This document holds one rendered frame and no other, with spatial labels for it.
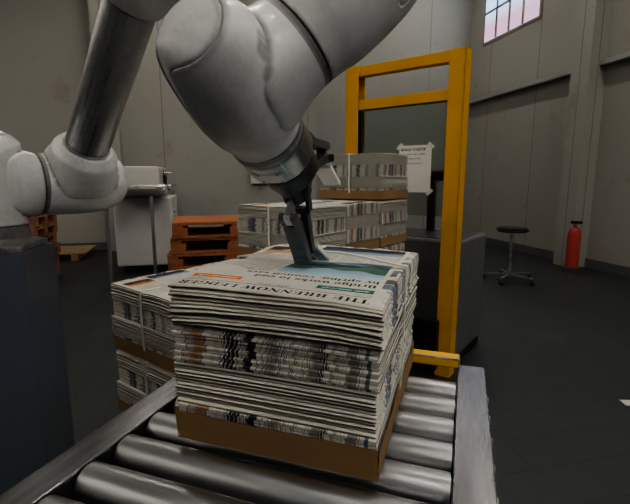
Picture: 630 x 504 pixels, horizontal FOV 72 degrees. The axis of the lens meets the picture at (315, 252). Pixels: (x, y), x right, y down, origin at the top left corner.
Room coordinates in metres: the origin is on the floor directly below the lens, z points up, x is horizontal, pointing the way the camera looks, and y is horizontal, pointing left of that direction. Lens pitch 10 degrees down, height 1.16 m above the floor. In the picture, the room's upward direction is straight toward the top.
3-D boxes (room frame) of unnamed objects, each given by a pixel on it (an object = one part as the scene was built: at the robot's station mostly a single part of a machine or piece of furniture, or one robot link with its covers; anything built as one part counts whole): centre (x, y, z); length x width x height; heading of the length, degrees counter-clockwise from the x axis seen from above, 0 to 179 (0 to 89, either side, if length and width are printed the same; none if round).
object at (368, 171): (2.31, -0.26, 0.65); 0.39 x 0.30 x 1.29; 53
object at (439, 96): (2.66, -0.52, 1.62); 0.75 x 0.06 x 0.06; 53
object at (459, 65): (2.46, -0.78, 0.92); 0.09 x 0.09 x 1.85; 53
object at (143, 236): (5.77, 2.22, 0.66); 2.81 x 0.70 x 1.32; 13
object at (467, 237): (2.95, -0.74, 0.40); 0.70 x 0.55 x 0.80; 53
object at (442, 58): (2.66, -0.52, 1.82); 0.75 x 0.06 x 0.06; 53
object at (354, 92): (2.86, -0.26, 0.92); 0.09 x 0.09 x 1.85; 53
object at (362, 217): (2.07, -0.08, 0.95); 0.38 x 0.29 x 0.23; 52
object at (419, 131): (2.67, -0.53, 1.27); 0.57 x 0.01 x 0.65; 53
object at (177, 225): (4.06, 0.79, 0.40); 1.12 x 0.77 x 0.81; 104
